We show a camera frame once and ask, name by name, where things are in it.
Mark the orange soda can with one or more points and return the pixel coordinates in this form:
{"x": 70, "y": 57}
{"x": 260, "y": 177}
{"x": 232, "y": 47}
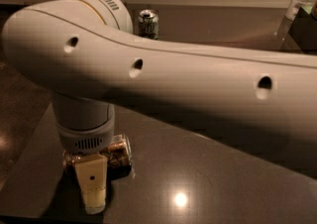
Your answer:
{"x": 119, "y": 156}

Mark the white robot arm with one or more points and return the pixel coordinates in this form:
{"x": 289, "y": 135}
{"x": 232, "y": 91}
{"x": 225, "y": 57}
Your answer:
{"x": 86, "y": 54}

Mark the green white soda can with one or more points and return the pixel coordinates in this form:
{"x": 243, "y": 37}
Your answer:
{"x": 149, "y": 24}

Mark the dark box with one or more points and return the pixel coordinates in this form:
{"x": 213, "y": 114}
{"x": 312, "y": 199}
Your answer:
{"x": 304, "y": 32}

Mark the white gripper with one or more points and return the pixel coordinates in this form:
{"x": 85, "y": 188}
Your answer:
{"x": 86, "y": 139}

